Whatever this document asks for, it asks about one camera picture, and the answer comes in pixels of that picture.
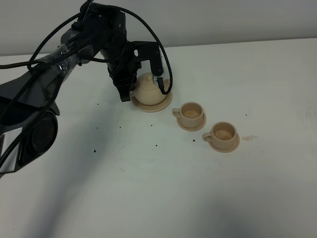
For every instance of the beige teacup far right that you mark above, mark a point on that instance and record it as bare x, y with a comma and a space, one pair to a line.
222, 130

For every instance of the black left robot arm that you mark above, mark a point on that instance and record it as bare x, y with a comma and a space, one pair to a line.
28, 112

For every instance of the beige saucer near teapot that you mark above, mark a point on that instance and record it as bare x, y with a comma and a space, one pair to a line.
191, 129

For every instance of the beige saucer far right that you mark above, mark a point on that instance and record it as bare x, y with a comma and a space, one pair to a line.
225, 146

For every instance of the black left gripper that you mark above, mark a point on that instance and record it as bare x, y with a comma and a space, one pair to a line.
123, 72

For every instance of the beige teacup near teapot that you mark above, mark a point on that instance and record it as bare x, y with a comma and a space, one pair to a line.
190, 114

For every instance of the beige ceramic teapot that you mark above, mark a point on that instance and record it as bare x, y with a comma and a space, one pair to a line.
146, 90

